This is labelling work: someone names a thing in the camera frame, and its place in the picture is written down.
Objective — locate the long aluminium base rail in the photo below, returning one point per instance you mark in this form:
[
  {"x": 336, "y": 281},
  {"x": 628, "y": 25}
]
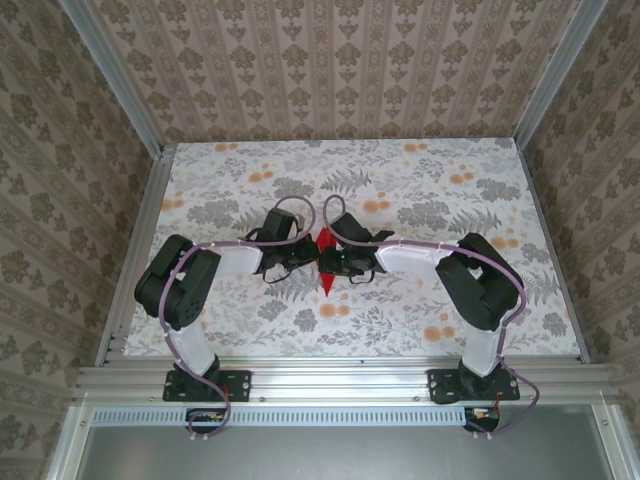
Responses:
[{"x": 340, "y": 382}]

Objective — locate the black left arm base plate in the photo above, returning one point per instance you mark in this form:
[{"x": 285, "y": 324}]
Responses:
[{"x": 240, "y": 385}]

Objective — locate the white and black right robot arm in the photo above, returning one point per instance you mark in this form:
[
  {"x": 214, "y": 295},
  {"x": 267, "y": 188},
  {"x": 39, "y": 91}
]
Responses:
[{"x": 482, "y": 350}]

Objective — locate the aluminium side rail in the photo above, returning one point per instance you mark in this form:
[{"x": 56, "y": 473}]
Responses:
[
  {"x": 555, "y": 250},
  {"x": 145, "y": 240}
]

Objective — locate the floral patterned table cover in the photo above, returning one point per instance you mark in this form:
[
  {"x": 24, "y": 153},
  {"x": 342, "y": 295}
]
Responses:
[{"x": 400, "y": 325}]

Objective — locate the red square paper sheet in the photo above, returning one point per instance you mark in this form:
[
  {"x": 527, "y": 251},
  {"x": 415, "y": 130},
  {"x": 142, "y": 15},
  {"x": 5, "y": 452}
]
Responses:
[{"x": 327, "y": 285}]

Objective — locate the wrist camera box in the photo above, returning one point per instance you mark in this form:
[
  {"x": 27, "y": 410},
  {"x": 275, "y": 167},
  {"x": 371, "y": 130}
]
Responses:
[
  {"x": 352, "y": 227},
  {"x": 281, "y": 225}
]

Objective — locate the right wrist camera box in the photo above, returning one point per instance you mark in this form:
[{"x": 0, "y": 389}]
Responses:
[{"x": 352, "y": 227}]

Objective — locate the grey metal sheet panel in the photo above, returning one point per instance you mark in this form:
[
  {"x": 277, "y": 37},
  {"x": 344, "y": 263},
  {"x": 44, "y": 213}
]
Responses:
[{"x": 340, "y": 455}]

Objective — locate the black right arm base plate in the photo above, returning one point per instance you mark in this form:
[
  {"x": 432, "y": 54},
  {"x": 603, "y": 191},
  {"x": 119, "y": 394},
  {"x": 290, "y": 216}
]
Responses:
[{"x": 440, "y": 385}]

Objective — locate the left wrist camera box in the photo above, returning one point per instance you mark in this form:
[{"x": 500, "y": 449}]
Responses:
[{"x": 281, "y": 225}]

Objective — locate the aluminium corner post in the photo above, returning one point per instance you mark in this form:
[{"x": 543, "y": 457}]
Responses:
[
  {"x": 115, "y": 80},
  {"x": 555, "y": 70}
]

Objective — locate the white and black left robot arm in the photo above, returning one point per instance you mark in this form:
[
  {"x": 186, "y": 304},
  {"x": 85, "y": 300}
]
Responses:
[{"x": 192, "y": 350}]

